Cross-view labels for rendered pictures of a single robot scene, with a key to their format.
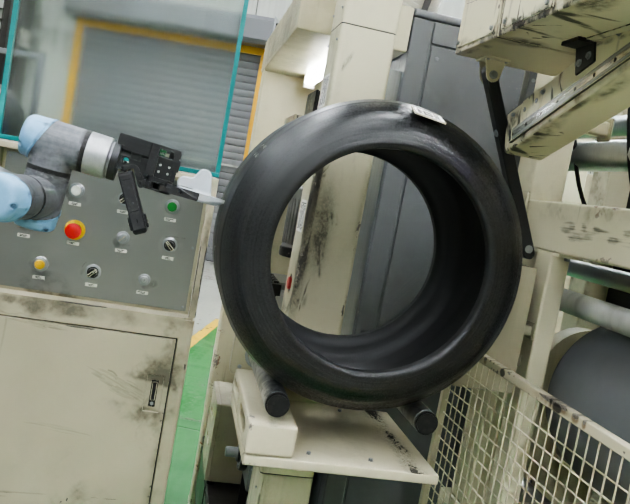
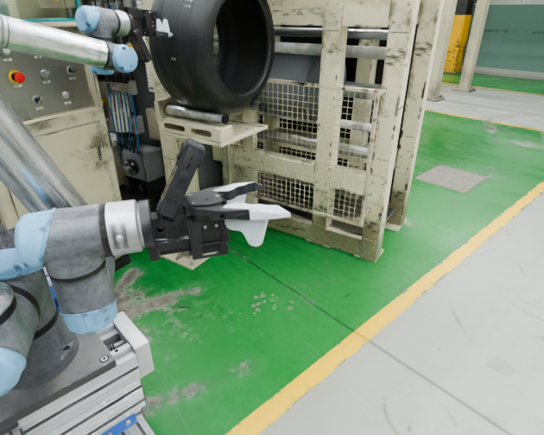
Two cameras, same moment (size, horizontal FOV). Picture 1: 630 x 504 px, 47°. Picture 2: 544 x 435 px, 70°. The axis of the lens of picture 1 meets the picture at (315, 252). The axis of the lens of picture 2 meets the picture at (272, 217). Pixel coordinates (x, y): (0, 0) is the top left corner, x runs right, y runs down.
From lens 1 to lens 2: 1.09 m
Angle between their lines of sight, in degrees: 49
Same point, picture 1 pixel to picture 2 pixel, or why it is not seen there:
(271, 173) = (205, 14)
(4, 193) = (133, 55)
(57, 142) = (107, 20)
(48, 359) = not seen: hidden behind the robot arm
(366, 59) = not seen: outside the picture
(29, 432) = not seen: hidden behind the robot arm
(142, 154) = (139, 17)
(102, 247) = (35, 83)
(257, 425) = (222, 129)
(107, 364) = (72, 148)
